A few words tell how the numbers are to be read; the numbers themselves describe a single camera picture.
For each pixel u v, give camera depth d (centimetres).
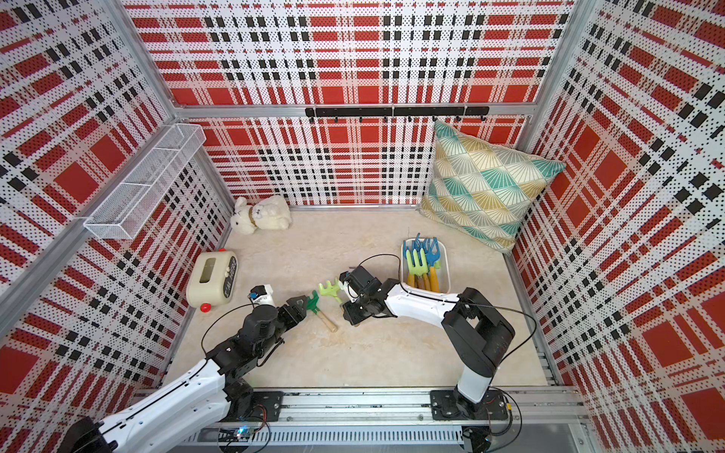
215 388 55
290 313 72
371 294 67
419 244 101
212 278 89
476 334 45
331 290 91
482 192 91
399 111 90
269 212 105
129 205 71
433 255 99
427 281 94
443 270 98
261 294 72
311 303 93
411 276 93
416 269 95
